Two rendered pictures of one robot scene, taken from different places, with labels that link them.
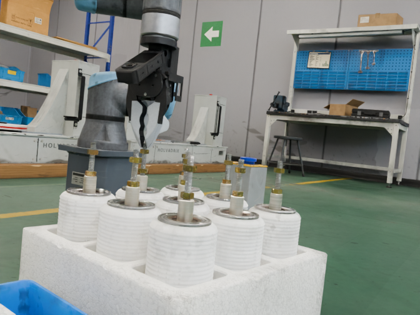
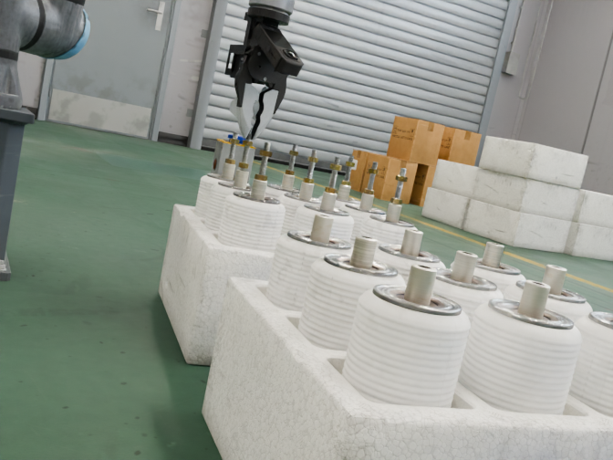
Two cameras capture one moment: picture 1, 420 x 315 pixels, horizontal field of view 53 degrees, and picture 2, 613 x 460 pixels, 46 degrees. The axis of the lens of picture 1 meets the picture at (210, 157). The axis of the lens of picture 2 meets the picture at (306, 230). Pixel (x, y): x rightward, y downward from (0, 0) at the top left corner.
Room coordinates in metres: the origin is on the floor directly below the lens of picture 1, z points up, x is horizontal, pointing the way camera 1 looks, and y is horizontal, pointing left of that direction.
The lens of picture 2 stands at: (0.12, 1.13, 0.37)
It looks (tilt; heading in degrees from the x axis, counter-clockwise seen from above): 8 degrees down; 300
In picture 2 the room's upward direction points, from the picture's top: 12 degrees clockwise
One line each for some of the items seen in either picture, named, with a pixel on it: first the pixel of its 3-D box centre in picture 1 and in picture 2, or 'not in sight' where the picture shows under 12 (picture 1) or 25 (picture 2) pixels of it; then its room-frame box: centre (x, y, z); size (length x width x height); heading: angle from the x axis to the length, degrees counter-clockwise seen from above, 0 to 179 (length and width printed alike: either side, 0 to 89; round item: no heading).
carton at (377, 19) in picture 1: (380, 22); not in sight; (5.32, -1.91, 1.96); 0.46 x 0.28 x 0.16; 53
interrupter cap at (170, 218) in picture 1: (184, 220); (391, 222); (0.59, 0.03, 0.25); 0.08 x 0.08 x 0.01
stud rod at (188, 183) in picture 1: (188, 182); (399, 190); (0.59, 0.03, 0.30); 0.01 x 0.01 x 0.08
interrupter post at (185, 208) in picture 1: (185, 211); (393, 214); (0.59, 0.03, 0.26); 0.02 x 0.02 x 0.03
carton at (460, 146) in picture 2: not in sight; (452, 149); (2.00, -4.06, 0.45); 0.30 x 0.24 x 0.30; 145
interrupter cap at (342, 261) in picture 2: not in sight; (360, 266); (0.41, 0.49, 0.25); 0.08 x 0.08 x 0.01
